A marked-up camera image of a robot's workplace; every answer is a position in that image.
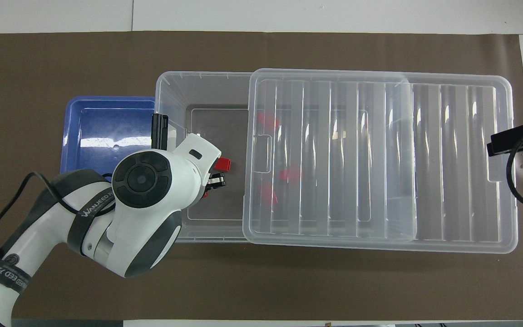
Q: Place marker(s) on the clear plastic storage box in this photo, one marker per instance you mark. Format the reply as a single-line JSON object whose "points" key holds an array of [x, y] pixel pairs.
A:
{"points": [[175, 91]]}

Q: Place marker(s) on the brown paper table mat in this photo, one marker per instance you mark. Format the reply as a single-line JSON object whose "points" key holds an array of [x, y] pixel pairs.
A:
{"points": [[334, 286]]}

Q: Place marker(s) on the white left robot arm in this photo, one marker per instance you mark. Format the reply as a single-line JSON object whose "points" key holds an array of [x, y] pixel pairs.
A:
{"points": [[39, 231]]}

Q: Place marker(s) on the clear ribbed plastic box lid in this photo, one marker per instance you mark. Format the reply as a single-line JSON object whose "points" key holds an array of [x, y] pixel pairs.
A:
{"points": [[452, 159]]}

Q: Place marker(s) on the blue plastic tray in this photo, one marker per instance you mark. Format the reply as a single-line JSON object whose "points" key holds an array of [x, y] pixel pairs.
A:
{"points": [[98, 122]]}

